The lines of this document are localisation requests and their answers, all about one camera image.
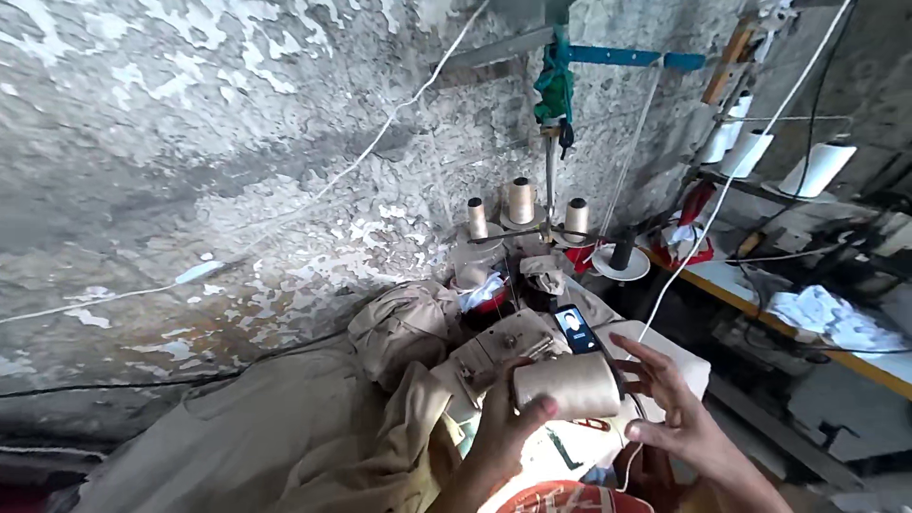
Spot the person's right hand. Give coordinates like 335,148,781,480
609,332,736,480

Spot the bundled beige cloth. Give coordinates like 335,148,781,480
348,279,464,393

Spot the white round spool plate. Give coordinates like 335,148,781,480
591,243,651,282

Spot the metal thread stand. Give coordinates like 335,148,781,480
467,128,601,249

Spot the beige thread cone, dark top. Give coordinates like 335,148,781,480
563,198,590,244
509,177,535,226

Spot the green cloth strip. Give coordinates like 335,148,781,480
533,25,575,128

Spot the small beige thread cone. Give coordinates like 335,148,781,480
466,197,490,241

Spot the small beige cloth bundle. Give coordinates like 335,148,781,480
519,255,567,296

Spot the black empty cone spindle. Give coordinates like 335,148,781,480
609,226,637,272

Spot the large beige thread cone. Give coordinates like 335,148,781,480
513,352,625,421

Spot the person's left hand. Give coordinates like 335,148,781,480
456,356,559,493

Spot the blue metal bar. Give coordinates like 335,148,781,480
568,45,707,73

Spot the long white cord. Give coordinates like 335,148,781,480
618,0,852,494

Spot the red bowl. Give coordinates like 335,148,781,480
449,274,512,327

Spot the white cord on wall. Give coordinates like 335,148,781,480
0,0,491,325

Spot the wooden block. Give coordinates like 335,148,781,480
702,16,756,105

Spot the beige sewing machine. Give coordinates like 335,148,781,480
431,308,572,421

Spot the white cloth scrap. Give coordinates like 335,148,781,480
458,271,506,314

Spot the person's body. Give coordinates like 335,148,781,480
496,480,655,513

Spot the person's left forearm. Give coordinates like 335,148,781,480
426,459,515,513

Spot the yellow-edged sewing table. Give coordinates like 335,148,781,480
636,238,912,401

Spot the smartphone with black case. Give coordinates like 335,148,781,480
554,304,600,356

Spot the person's right forearm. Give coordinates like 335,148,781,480
694,438,793,513

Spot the beige sewing table top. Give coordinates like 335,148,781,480
523,274,712,478

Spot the black hanging cable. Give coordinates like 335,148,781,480
735,0,856,263

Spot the red cloth bundle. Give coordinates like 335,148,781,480
651,180,717,267

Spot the red cloth piece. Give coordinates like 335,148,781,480
564,243,597,275

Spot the pile of beige fabric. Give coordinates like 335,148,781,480
71,331,467,513

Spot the white thread cone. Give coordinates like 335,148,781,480
778,140,857,199
720,130,774,180
701,91,753,165

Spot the pile of white fabric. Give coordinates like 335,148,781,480
767,285,909,353

